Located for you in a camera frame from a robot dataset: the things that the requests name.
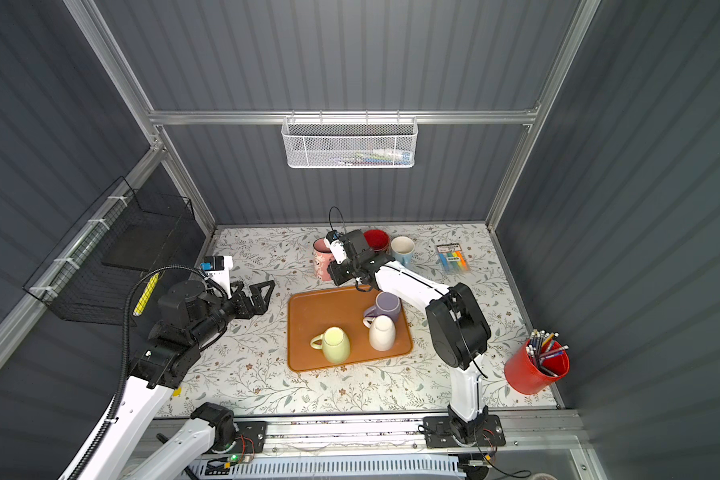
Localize purple mug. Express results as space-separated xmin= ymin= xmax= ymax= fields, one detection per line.
xmin=363 ymin=292 xmax=402 ymax=322

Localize black mug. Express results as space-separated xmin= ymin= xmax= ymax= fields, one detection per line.
xmin=363 ymin=229 xmax=391 ymax=253

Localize black wire wall basket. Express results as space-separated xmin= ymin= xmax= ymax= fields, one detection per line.
xmin=23 ymin=177 xmax=204 ymax=325

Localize light green mug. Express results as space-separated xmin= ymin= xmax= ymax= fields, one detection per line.
xmin=310 ymin=327 xmax=351 ymax=364

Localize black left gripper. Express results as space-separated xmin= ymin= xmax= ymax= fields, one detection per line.
xmin=191 ymin=278 xmax=272 ymax=351

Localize orange wooden tray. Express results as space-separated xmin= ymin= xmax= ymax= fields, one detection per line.
xmin=287 ymin=286 xmax=413 ymax=373

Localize pink mug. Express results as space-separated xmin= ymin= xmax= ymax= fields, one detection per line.
xmin=313 ymin=238 xmax=334 ymax=282

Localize white ventilated cable duct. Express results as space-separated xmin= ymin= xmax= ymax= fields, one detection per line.
xmin=188 ymin=454 xmax=466 ymax=479

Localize yellow marker in basket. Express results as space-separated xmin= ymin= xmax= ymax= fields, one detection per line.
xmin=132 ymin=273 xmax=161 ymax=317

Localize markers in white basket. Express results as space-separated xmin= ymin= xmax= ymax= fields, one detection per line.
xmin=332 ymin=148 xmax=414 ymax=167

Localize red pencil cup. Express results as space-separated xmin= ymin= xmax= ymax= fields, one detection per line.
xmin=504 ymin=340 xmax=571 ymax=395

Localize white mug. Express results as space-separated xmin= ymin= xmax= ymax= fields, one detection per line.
xmin=363 ymin=315 xmax=396 ymax=351

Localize highlighter marker pack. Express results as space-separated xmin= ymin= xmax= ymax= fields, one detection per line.
xmin=436 ymin=243 xmax=470 ymax=274

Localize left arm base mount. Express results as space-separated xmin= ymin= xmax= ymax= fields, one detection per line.
xmin=211 ymin=421 xmax=268 ymax=457

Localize white wire wall basket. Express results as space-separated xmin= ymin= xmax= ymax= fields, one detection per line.
xmin=281 ymin=115 xmax=419 ymax=169

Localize light blue mug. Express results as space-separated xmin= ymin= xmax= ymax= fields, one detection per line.
xmin=390 ymin=236 xmax=415 ymax=267

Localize black corrugated cable hose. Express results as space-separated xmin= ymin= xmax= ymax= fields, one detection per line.
xmin=65 ymin=265 xmax=208 ymax=480

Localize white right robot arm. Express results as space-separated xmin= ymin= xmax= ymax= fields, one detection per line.
xmin=325 ymin=230 xmax=491 ymax=423

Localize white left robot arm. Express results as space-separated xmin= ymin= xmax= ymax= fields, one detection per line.
xmin=62 ymin=276 xmax=275 ymax=479

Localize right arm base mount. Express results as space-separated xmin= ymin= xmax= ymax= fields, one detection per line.
xmin=417 ymin=406 xmax=506 ymax=449

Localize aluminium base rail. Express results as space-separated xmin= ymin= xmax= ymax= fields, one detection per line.
xmin=143 ymin=409 xmax=583 ymax=457

